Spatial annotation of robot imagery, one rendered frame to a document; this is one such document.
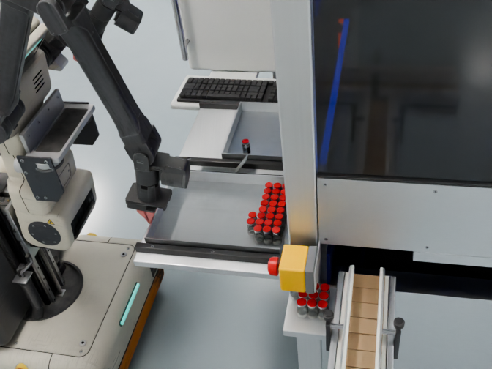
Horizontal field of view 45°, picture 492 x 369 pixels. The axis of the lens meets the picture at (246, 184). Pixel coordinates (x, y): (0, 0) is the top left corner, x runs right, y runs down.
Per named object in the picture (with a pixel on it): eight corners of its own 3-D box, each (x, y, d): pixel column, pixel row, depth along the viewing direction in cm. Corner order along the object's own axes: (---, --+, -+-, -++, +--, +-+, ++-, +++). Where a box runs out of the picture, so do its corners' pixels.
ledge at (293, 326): (352, 294, 136) (352, 289, 135) (347, 343, 127) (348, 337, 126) (291, 288, 139) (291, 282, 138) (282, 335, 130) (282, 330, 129)
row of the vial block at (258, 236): (274, 195, 160) (273, 181, 157) (263, 244, 147) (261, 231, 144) (266, 194, 161) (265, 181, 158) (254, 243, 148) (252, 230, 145)
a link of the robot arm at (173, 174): (143, 127, 138) (132, 151, 132) (192, 135, 138) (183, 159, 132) (146, 164, 147) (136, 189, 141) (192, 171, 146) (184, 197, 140)
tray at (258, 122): (348, 114, 184) (348, 105, 182) (341, 169, 166) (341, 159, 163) (241, 110, 191) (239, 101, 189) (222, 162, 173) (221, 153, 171)
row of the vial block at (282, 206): (291, 195, 159) (291, 183, 156) (281, 245, 146) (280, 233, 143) (283, 195, 160) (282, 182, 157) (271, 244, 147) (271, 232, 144)
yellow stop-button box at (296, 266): (318, 268, 130) (317, 245, 125) (314, 294, 125) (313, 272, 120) (283, 264, 132) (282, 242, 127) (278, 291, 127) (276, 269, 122)
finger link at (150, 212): (155, 233, 151) (154, 207, 145) (128, 228, 152) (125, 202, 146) (163, 214, 156) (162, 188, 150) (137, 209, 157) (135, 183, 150)
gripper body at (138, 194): (165, 212, 146) (164, 191, 141) (124, 205, 147) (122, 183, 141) (172, 194, 150) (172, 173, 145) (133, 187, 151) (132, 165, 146)
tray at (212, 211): (295, 186, 162) (294, 176, 160) (280, 258, 144) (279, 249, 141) (176, 179, 170) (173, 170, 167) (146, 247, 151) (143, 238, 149)
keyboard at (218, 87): (294, 85, 213) (294, 79, 211) (287, 107, 203) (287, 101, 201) (188, 80, 223) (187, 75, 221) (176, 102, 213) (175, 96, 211)
